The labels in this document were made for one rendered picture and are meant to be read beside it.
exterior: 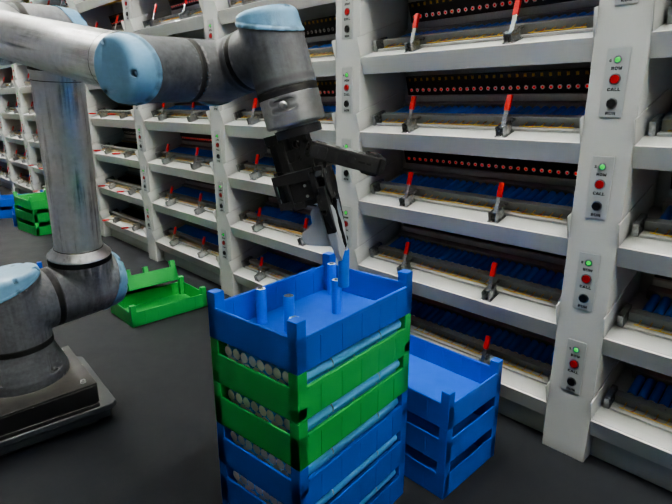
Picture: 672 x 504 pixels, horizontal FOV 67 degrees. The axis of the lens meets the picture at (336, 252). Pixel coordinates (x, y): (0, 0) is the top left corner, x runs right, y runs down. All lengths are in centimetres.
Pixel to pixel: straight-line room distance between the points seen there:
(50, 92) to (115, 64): 56
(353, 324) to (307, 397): 13
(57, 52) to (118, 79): 18
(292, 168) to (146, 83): 23
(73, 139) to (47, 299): 38
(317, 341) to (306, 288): 27
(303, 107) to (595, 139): 61
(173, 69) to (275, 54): 14
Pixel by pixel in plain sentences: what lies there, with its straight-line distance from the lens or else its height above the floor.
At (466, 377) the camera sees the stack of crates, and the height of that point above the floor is 16.
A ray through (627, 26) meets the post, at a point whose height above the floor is 90.
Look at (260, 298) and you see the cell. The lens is 87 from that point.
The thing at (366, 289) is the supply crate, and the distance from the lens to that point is 99.
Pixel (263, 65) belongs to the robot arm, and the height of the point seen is 82.
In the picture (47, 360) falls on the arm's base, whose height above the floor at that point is 18.
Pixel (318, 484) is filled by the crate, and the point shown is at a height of 19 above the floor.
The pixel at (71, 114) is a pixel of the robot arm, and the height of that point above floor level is 74.
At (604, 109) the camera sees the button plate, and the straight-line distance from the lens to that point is 112.
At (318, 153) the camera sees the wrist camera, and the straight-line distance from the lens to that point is 77.
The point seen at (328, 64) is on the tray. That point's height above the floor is 88.
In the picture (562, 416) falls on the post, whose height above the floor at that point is 9.
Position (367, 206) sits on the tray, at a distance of 148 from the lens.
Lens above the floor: 77
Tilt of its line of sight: 16 degrees down
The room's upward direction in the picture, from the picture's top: straight up
